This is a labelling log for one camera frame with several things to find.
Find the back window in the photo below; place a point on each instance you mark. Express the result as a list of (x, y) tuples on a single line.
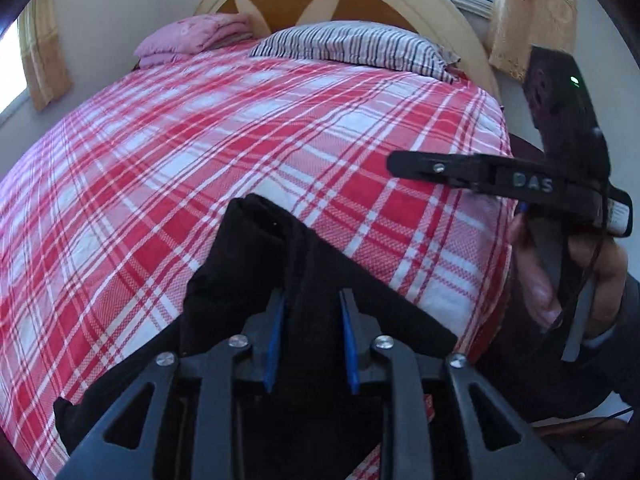
[(13, 87)]

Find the red plaid bed cover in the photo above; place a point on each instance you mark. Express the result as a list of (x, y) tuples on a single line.
[(107, 216)]

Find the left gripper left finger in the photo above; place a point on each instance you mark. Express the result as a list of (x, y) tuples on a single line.
[(183, 418)]

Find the dark jacket sleeve forearm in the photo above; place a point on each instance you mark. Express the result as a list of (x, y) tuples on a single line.
[(524, 364)]

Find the black pants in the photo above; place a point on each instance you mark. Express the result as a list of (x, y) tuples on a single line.
[(286, 362)]

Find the round wooden headboard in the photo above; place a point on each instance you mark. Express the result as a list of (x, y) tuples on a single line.
[(437, 20)]

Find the folded pink blanket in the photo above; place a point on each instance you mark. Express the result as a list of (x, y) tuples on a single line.
[(183, 39)]

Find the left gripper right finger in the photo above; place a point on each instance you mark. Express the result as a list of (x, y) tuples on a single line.
[(440, 418)]

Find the striped pillow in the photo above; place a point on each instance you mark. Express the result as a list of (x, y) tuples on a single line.
[(363, 44)]

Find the yellow side curtain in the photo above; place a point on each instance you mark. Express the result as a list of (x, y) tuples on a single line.
[(46, 74)]

